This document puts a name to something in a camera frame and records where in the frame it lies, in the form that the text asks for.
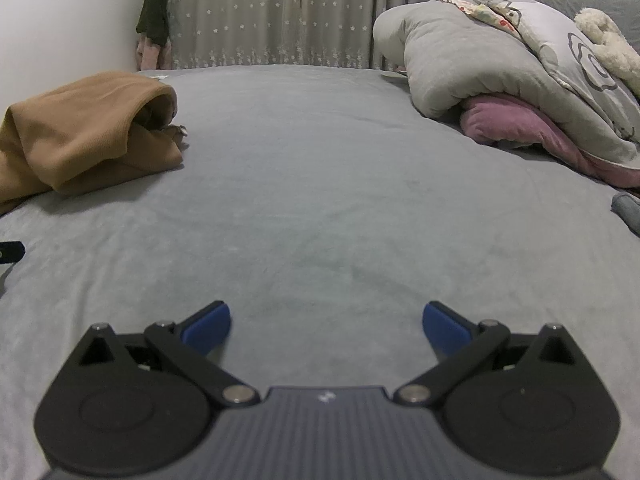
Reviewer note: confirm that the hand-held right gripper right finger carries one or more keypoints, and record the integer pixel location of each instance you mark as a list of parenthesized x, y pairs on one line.
[(445, 330)]

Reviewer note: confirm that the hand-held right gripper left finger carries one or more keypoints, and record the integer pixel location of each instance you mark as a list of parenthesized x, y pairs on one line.
[(207, 330)]

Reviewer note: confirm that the brown sweater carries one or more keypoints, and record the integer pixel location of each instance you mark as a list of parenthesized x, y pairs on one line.
[(75, 135)]

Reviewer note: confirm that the grey bed sheet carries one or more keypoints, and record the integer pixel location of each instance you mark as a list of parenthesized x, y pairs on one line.
[(320, 185)]

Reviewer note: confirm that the pink blanket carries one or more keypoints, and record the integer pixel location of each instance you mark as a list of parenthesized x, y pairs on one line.
[(505, 122)]

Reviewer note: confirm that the grey folded cloth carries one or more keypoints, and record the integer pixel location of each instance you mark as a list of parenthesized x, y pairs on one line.
[(627, 207)]

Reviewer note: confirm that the pink hanging garment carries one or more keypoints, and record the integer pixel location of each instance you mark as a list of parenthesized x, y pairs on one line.
[(150, 55)]

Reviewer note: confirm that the grey folded duvet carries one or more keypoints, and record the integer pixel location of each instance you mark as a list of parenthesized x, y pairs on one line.
[(450, 60)]

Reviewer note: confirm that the dark hanging garment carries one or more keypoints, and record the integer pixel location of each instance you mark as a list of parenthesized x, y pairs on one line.
[(154, 10)]

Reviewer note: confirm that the white flower-print pillow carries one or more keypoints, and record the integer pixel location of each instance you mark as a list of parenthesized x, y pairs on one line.
[(545, 30)]

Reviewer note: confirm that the floral patterned cloth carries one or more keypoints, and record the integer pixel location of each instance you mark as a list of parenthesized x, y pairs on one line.
[(480, 10)]

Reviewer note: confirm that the grey star-print curtain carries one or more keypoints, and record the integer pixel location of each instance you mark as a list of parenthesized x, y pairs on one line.
[(280, 10)]

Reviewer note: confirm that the white plush toy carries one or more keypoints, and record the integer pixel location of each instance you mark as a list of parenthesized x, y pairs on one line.
[(607, 42)]

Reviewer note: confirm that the grey quilted headboard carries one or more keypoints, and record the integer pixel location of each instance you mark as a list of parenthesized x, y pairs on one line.
[(565, 2)]

